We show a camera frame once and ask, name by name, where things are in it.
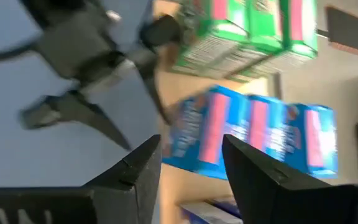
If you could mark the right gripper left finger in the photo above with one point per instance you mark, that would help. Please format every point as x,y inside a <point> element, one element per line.
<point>141,174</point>

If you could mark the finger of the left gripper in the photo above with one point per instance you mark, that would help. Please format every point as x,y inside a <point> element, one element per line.
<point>146,65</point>
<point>79,109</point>

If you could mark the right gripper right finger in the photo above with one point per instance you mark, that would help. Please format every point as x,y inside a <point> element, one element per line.
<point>275,199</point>

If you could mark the Rice Krispies cereal box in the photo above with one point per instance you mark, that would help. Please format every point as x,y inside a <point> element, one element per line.
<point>315,140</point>
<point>210,130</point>
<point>266,124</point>

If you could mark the Frosted Flakes cereal box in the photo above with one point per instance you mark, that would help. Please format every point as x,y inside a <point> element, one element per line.
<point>204,214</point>

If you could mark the Apple Jacks cereal box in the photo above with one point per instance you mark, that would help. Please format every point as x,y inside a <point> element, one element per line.
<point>264,28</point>
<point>216,31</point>
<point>303,28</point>

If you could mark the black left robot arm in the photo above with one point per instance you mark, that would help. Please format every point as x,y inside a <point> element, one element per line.
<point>57,9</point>

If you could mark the wooden shelf with black legs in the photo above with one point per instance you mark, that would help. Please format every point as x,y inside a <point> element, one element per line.
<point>179,186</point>

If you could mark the blue table mat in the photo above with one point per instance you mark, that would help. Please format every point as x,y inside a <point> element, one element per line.
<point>11,149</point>

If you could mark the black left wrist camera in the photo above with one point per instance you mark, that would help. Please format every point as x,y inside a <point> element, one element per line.
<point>160,31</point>

